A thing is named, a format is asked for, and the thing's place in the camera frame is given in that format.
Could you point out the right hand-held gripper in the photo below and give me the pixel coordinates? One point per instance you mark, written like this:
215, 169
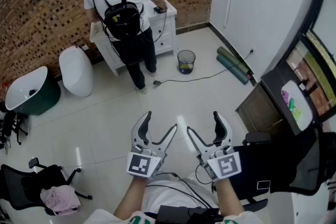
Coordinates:
225, 165

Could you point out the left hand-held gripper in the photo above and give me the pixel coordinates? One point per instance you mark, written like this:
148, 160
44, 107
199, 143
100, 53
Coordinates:
143, 162

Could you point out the pink cloth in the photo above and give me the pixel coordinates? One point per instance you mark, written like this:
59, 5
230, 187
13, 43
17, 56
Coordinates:
60, 199

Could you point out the person's right forearm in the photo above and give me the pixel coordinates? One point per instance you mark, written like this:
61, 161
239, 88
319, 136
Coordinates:
231, 199

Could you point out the person's left forearm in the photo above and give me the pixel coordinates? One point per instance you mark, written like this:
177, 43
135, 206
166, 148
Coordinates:
130, 199

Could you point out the dark wooden cabinet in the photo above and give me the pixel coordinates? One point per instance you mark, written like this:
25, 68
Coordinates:
258, 110

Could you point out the large black office chair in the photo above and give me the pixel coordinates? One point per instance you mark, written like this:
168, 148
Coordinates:
262, 165

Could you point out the person's white shirt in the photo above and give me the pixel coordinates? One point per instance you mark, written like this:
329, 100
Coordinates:
168, 198

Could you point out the teal rolled mat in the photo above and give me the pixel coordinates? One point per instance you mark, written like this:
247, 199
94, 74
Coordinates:
232, 68

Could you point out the black chest device box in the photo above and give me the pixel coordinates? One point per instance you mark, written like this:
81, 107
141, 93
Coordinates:
173, 215

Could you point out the black mesh wastebasket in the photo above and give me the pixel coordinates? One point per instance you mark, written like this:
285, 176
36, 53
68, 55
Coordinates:
186, 61

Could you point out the olive rolled mat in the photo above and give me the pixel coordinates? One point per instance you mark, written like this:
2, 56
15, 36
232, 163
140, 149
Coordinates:
231, 57

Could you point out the white tray with colourful items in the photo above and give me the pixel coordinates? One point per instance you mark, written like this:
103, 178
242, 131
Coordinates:
302, 112

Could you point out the white toilet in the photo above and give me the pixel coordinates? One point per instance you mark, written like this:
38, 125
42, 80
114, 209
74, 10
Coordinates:
76, 70

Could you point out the white drawer cabinet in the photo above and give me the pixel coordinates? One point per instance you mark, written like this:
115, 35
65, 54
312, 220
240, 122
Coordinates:
165, 31

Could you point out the black framed window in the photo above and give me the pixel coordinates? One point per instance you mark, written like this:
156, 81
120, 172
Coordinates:
319, 78

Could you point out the green and white bathtub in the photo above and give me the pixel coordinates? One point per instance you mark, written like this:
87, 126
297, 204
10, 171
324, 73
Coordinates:
26, 86

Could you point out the black mesh office chair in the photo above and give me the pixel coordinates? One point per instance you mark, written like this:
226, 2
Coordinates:
23, 189

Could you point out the small black office chair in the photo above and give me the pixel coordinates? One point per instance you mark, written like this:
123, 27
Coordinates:
10, 123

